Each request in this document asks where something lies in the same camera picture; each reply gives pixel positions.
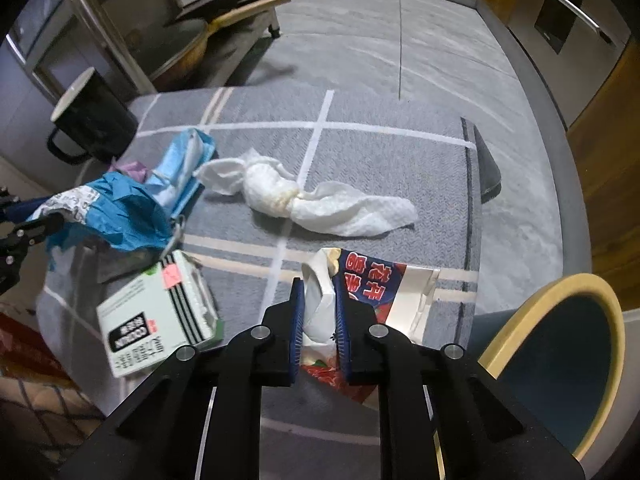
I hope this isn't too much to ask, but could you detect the wok with wooden handle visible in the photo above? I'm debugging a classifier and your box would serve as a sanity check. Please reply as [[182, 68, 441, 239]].
[[127, 0, 296, 88]]

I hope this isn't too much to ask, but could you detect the black mug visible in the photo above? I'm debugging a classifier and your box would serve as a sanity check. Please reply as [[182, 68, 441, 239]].
[[47, 66, 138, 165]]

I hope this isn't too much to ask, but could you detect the red white paper wrapper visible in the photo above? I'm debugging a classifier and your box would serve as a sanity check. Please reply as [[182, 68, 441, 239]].
[[300, 247, 441, 403]]

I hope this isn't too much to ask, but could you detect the stainless steel rack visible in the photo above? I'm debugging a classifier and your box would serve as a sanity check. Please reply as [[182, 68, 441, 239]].
[[10, 0, 296, 96]]

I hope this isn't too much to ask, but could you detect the stainless steel oven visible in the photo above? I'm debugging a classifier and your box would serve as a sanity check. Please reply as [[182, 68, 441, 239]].
[[505, 0, 633, 128]]

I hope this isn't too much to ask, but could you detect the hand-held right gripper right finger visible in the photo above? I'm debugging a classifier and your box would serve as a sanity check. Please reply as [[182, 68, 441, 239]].
[[334, 272, 586, 480]]

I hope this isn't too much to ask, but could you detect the blue white plastic wrapper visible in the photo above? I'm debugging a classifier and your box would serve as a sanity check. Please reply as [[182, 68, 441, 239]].
[[27, 172, 176, 271]]

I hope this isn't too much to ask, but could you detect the blue face mask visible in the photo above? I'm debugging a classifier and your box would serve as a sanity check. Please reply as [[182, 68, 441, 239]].
[[150, 127, 218, 218]]

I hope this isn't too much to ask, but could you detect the red cardboard box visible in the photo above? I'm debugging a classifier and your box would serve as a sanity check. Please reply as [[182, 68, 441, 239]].
[[0, 310, 71, 381]]

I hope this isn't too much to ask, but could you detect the white green carton box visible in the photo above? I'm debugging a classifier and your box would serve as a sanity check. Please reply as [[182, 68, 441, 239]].
[[96, 250, 223, 378]]

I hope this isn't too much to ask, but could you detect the twisted white paper towel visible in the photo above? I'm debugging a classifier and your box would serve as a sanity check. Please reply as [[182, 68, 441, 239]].
[[192, 149, 418, 237]]

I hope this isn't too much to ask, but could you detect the grey checked blanket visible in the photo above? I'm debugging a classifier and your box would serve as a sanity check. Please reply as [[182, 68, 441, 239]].
[[35, 86, 503, 480]]

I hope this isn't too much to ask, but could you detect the teal bin with yellow rim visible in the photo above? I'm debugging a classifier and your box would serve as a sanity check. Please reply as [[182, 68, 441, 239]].
[[467, 273, 627, 463]]

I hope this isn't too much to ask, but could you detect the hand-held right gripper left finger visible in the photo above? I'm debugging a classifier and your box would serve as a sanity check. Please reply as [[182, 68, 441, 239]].
[[57, 277, 307, 480]]

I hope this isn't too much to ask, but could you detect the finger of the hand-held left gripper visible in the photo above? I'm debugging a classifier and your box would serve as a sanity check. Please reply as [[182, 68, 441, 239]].
[[0, 214, 66, 291], [0, 187, 51, 223]]

